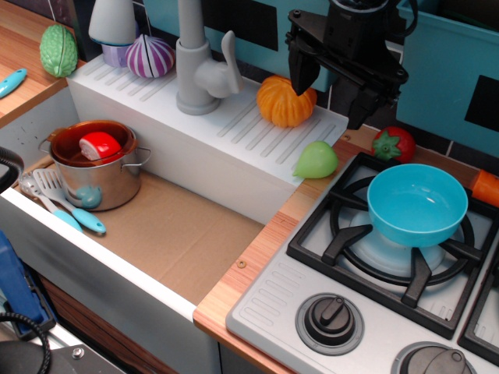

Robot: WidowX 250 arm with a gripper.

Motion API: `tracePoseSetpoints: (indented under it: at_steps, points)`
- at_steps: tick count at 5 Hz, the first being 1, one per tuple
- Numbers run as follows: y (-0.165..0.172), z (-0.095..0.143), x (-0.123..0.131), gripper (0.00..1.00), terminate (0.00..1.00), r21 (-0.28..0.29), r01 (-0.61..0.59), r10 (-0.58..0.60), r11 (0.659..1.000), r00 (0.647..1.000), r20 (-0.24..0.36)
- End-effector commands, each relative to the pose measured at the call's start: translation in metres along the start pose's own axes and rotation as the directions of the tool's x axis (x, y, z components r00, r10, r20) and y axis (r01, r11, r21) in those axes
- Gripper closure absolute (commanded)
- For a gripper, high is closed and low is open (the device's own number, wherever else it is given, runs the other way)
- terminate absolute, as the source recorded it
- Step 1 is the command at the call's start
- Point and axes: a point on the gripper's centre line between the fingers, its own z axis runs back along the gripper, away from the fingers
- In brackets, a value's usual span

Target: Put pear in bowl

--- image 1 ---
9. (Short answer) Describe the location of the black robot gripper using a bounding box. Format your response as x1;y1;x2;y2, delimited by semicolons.
286;1;409;130

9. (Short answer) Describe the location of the green toy pear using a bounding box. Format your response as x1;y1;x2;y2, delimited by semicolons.
293;141;339;179

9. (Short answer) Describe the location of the turquoise plastic bowl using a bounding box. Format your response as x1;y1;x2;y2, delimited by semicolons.
366;164;469;247

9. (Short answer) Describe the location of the brown translucent bowl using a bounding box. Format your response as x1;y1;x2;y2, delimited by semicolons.
46;120;138;168

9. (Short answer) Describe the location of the orange toy pumpkin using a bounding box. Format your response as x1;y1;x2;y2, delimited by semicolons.
256;76;317;128

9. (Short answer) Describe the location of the red toy tomato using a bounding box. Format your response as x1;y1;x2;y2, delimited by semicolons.
371;126;416;164

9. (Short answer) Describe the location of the turquoise box centre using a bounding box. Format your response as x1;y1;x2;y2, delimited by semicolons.
143;0;337;92

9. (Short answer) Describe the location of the white sink drainboard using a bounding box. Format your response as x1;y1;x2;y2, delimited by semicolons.
68;57;347;224

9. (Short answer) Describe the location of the grey toy faucet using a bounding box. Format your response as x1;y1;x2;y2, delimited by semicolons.
176;1;243;115

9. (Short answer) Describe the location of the orange toy carrot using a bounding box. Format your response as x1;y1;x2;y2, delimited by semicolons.
471;170;499;207

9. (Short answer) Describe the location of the purple striped toy onion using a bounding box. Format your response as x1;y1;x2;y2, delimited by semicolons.
126;34;175;78

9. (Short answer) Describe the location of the grey cone toy bottle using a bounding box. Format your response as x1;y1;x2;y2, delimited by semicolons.
89;0;137;68

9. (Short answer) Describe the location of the stainless steel pot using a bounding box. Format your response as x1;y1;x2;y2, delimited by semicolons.
39;121;151;211

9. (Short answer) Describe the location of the grey stove knob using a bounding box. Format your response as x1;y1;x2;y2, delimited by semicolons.
391;341;476;374
295;293;365;356

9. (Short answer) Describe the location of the black stove grate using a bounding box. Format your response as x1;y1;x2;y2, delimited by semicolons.
286;153;498;339
458;251;498;365

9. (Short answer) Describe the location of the red white toy radish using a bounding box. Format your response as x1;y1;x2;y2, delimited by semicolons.
79;132;122;161

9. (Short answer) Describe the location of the green bumpy toy vegetable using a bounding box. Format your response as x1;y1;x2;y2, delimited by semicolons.
39;24;78;78

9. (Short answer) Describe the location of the blue clamp device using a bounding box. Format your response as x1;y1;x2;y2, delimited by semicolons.
1;232;56;332

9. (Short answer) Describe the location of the grey slotted spatula blue handle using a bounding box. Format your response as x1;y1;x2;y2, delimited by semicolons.
32;168;107;235

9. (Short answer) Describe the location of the grey spoon blue handle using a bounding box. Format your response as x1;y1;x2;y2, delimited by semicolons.
19;173;83;232

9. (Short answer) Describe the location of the turquoise utensil handle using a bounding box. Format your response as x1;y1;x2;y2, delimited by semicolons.
0;69;27;98

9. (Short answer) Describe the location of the black coiled cable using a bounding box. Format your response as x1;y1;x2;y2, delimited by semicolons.
0;312;52;374

